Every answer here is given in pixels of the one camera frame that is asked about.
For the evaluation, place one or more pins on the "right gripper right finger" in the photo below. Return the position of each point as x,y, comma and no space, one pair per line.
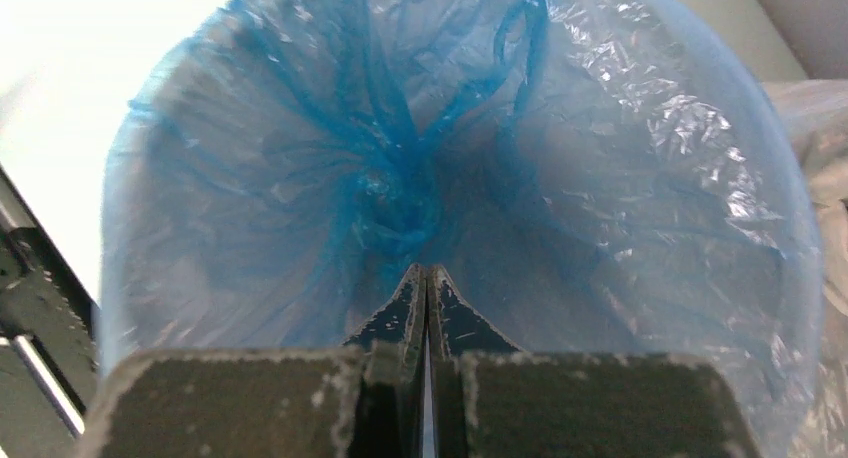
492,399

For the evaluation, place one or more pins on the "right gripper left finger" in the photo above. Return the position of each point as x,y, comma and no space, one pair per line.
363,398

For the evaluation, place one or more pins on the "blue plastic trash bag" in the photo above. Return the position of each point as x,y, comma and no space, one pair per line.
595,176

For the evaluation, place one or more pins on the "clear full trash bag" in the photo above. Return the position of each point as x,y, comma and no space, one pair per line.
815,115

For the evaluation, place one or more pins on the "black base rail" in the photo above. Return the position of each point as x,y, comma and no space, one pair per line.
48,357

